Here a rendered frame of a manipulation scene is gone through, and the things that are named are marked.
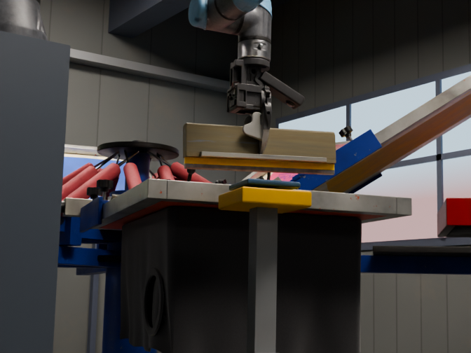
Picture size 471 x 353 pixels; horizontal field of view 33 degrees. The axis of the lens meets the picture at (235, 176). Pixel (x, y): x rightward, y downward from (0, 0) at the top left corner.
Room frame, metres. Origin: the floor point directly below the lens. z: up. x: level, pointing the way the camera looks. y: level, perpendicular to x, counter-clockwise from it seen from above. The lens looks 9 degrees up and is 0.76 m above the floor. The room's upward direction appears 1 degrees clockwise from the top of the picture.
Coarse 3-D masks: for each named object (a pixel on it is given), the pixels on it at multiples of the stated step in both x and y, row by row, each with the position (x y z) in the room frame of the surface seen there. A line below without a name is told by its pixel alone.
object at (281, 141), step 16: (192, 128) 1.69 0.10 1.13; (208, 128) 1.70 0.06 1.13; (224, 128) 1.71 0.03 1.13; (240, 128) 1.72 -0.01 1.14; (272, 128) 1.75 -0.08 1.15; (192, 144) 1.68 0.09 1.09; (208, 144) 1.70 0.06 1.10; (224, 144) 1.71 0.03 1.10; (240, 144) 1.72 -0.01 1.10; (256, 144) 1.73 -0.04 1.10; (272, 144) 1.75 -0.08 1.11; (288, 144) 1.76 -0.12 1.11; (304, 144) 1.77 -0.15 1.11; (320, 144) 1.78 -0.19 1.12
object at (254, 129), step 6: (252, 114) 1.72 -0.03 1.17; (258, 114) 1.72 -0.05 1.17; (252, 120) 1.72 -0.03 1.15; (258, 120) 1.72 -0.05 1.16; (246, 126) 1.71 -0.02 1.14; (252, 126) 1.71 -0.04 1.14; (258, 126) 1.72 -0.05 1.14; (246, 132) 1.71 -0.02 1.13; (252, 132) 1.71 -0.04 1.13; (258, 132) 1.72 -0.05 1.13; (264, 132) 1.71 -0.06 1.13; (258, 138) 1.72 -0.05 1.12; (264, 138) 1.72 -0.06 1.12; (264, 144) 1.72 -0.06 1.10
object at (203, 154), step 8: (200, 152) 1.68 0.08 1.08; (208, 152) 1.68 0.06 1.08; (216, 152) 1.69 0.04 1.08; (264, 160) 1.75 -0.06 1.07; (272, 160) 1.75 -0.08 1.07; (280, 160) 1.75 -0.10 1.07; (288, 160) 1.75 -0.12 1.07; (296, 160) 1.75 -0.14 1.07; (304, 160) 1.76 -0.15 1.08; (312, 160) 1.76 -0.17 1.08; (320, 160) 1.77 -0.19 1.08
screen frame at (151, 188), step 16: (128, 192) 1.68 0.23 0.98; (144, 192) 1.54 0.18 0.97; (160, 192) 1.52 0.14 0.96; (176, 192) 1.53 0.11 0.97; (192, 192) 1.54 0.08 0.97; (208, 192) 1.55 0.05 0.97; (224, 192) 1.56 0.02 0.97; (320, 192) 1.63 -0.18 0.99; (112, 208) 1.85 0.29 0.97; (128, 208) 1.70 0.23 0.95; (320, 208) 1.63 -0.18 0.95; (336, 208) 1.65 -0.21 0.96; (352, 208) 1.66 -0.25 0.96; (368, 208) 1.67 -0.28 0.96; (384, 208) 1.68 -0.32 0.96; (400, 208) 1.70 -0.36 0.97
